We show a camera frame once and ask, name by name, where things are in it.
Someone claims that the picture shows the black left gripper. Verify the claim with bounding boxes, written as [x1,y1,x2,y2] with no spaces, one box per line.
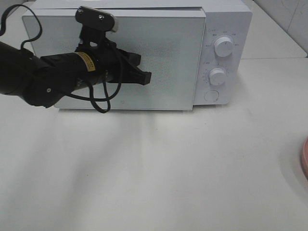
[76,26,152,86]

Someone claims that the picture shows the white microwave door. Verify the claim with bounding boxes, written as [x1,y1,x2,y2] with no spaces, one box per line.
[22,8,205,110]

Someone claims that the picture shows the round door release button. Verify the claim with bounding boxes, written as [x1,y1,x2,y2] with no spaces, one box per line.
[205,90,219,102]

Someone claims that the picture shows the white timer knob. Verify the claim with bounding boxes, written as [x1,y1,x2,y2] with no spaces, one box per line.
[208,68,227,86]

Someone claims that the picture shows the pink round plate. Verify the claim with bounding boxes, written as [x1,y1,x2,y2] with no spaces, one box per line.
[300,138,308,179]

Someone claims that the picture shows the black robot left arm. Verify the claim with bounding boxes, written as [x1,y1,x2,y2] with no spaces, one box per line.
[0,25,152,113]

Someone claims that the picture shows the white microwave oven body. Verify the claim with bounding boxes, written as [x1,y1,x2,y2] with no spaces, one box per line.
[28,0,252,107]

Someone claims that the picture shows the white upper power knob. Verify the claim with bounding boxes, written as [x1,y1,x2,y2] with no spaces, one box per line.
[214,35,234,57]

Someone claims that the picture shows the black left camera cable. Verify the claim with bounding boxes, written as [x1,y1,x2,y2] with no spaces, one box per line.
[0,3,126,114]

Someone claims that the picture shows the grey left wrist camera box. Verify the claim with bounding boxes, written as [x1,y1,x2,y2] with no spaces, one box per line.
[75,6,118,32]

